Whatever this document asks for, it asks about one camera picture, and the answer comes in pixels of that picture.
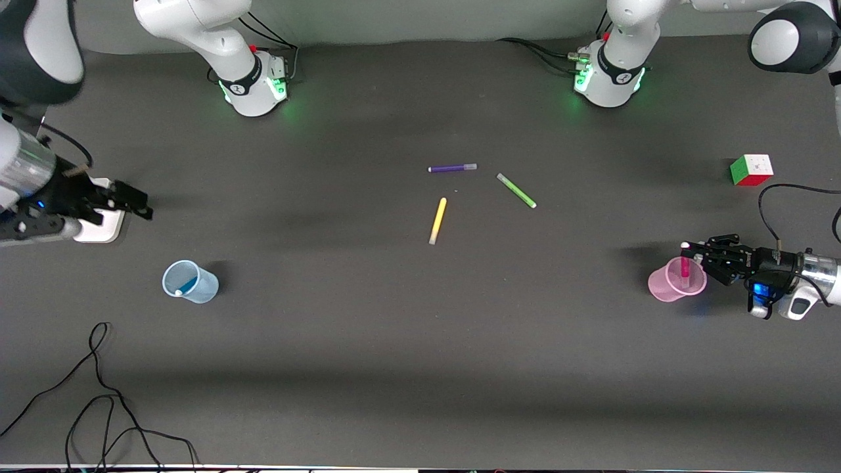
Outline black left arm base cables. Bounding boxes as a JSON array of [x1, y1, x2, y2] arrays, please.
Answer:
[[495, 17, 615, 74]]

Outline green marker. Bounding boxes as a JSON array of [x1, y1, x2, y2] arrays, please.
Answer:
[[496, 173, 537, 210]]

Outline translucent pink cup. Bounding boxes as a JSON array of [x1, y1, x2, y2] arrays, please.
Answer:
[[648, 256, 708, 303]]

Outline black right arm base cables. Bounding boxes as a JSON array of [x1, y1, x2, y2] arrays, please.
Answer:
[[238, 9, 301, 85]]

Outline thin black loose cable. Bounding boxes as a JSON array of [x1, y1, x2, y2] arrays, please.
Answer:
[[0, 321, 200, 472]]

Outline black arm base cables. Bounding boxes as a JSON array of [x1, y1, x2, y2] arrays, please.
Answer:
[[495, 17, 615, 74], [238, 9, 301, 85]]

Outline white plastic device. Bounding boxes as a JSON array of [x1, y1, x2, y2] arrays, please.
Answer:
[[73, 177, 126, 244]]

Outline yellow marker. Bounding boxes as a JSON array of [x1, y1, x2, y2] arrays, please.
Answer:
[[428, 197, 448, 246]]

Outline rubik's cube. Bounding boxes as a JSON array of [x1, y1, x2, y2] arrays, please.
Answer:
[[730, 154, 775, 187]]

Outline translucent blue cup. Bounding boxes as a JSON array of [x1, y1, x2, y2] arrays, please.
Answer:
[[162, 260, 219, 305]]

